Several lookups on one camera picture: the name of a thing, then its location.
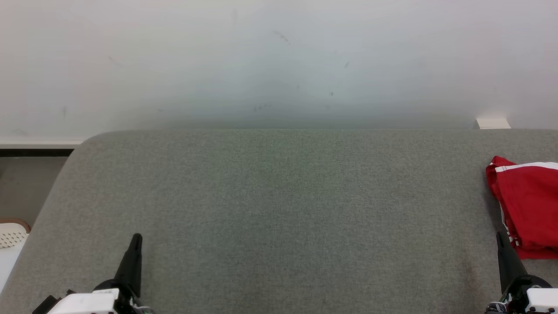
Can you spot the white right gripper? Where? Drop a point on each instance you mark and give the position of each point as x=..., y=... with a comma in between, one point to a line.
x=540, y=301

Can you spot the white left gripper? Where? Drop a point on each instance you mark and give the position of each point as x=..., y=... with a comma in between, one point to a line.
x=87, y=303

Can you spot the red shorts with number 23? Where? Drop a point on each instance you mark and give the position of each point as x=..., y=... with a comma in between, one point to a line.
x=532, y=196

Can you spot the white laundry basket brown rim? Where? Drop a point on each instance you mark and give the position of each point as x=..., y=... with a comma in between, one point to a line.
x=11, y=244

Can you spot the grey fabric sofa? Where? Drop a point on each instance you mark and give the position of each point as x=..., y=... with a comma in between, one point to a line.
x=261, y=209

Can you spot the small white box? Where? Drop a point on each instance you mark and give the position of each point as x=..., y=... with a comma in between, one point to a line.
x=492, y=124

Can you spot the white baseboard strip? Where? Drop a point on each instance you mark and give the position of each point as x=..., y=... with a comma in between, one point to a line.
x=39, y=143

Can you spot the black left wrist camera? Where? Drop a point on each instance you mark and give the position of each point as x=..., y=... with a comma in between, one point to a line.
x=45, y=305

